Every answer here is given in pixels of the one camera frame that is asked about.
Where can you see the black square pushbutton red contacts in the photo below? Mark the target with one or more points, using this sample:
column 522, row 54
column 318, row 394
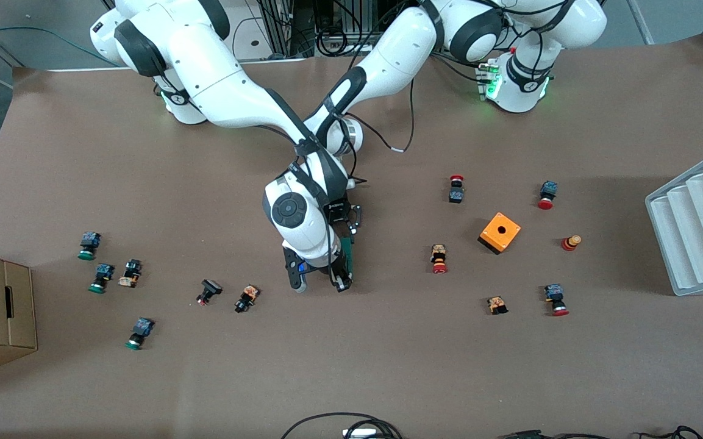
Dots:
column 210, row 289

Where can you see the red yellow emergency stop head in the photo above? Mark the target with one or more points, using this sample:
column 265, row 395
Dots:
column 570, row 242

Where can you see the red pushbutton black contact block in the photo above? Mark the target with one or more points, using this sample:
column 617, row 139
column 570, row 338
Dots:
column 456, row 194

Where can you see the black equipment rack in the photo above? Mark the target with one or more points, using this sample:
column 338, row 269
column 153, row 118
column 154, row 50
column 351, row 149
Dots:
column 302, row 24

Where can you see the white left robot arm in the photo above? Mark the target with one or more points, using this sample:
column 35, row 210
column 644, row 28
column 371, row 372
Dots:
column 388, row 55

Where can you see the grey frame post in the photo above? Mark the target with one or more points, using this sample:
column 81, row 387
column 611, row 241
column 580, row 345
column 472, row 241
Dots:
column 639, row 21

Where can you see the green load switch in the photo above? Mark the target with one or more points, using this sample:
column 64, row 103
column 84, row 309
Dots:
column 349, row 250

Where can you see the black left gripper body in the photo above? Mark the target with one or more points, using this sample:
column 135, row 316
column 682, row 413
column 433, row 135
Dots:
column 340, row 211

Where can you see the orange button enclosure box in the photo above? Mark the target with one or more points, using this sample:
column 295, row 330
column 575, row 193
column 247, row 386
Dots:
column 500, row 231

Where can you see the white plug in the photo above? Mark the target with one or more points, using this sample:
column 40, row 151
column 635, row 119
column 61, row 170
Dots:
column 360, row 433

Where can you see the white ridged tray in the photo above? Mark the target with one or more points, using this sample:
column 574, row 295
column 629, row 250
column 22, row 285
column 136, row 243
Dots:
column 699, row 225

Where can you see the red mushroom pushbutton blue block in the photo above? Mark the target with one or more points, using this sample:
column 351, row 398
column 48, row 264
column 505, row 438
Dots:
column 555, row 297
column 548, row 192

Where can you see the black switch orange contact block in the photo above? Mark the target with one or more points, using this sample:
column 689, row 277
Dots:
column 247, row 297
column 131, row 272

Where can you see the red emergency stop orange block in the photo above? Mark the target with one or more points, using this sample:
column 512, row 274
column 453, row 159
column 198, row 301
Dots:
column 439, row 257

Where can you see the green mushroom pushbutton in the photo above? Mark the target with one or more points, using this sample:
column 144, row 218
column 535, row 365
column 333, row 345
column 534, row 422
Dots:
column 89, row 242
column 102, row 275
column 141, row 329

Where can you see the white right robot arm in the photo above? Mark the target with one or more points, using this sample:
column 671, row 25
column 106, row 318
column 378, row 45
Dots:
column 223, row 91

